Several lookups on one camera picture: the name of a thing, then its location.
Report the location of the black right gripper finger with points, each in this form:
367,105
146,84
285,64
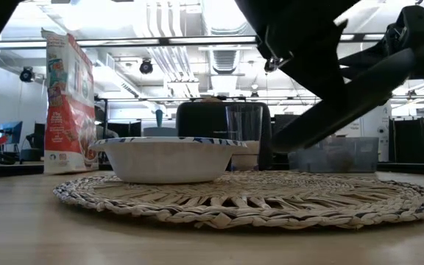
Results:
315,62

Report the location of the black background box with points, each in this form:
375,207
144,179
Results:
282,123

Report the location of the ceiling ventilation duct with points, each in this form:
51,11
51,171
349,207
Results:
225,60

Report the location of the computer monitor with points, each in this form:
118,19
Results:
12,132

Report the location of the white column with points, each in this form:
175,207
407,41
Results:
377,132

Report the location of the blue patterned paper bowl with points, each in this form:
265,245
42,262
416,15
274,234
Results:
168,162

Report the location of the round woven straw placemat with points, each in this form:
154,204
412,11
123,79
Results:
252,206

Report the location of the light blue cup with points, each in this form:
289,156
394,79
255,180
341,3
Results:
160,131

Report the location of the black partition panel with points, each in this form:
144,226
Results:
418,140

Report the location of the black ceiling camera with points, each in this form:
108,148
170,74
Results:
146,67
27,74
272,65

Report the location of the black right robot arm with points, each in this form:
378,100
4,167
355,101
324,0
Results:
410,25

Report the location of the clear plastic container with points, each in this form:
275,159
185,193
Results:
337,154

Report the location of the black two-slot toaster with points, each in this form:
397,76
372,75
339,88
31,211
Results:
201,125

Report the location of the dark green plate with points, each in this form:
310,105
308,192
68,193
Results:
326,121

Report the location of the clear glass with milk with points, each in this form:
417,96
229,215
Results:
245,125

